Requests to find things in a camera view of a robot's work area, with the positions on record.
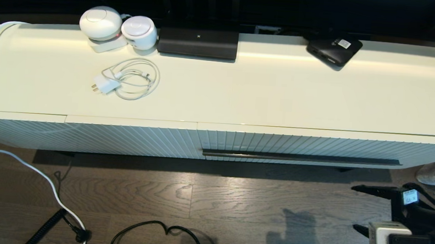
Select white charger plug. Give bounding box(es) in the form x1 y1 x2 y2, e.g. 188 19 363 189
91 73 122 96

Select white flat device base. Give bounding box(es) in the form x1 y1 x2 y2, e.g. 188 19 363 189
88 33 129 55

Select black plug with cord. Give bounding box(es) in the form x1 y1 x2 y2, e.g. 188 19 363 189
60 215 93 244

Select large white round device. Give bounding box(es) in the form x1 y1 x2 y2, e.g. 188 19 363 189
78 5 124 42

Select black looped floor cable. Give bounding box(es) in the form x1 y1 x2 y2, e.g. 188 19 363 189
110 217 207 244

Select small white round device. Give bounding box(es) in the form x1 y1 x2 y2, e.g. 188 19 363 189
120 15 159 52

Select black spiral cable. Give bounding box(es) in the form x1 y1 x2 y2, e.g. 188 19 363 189
23 206 67 244

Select white floor cable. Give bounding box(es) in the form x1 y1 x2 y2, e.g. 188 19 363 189
0 148 94 244

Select white fluted front drawer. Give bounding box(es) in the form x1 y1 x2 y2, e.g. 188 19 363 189
195 121 435 177

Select black router box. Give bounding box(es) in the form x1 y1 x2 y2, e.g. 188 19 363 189
156 16 241 61

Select white fluted cabinet front panel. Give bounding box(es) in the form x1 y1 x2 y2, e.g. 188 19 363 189
63 114 199 161
0 111 67 152

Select white long cabinet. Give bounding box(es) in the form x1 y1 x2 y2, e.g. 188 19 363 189
0 15 435 180

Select black set-top box with sticker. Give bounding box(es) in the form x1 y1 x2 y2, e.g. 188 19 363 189
305 35 363 69

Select white coiled charging cable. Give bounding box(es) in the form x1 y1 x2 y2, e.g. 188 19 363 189
100 56 162 103

